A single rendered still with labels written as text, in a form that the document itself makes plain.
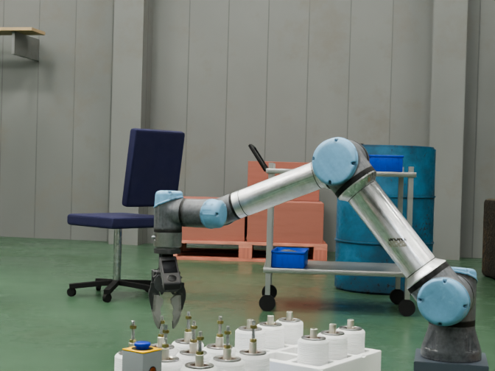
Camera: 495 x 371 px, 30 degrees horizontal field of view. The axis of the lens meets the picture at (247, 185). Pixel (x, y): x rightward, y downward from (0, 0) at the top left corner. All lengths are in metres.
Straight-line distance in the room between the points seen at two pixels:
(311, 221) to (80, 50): 3.28
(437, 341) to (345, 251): 3.65
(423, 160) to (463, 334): 3.64
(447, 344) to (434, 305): 0.18
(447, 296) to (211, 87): 7.14
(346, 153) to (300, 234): 5.50
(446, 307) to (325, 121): 6.82
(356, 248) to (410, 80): 3.30
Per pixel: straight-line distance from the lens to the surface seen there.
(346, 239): 5.98
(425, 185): 5.98
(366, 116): 8.92
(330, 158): 2.25
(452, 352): 2.37
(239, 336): 2.97
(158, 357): 2.32
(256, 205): 2.48
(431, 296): 2.22
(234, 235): 7.73
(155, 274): 2.48
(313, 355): 2.84
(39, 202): 9.77
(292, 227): 7.72
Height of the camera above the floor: 0.76
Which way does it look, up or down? 1 degrees down
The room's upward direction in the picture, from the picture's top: 2 degrees clockwise
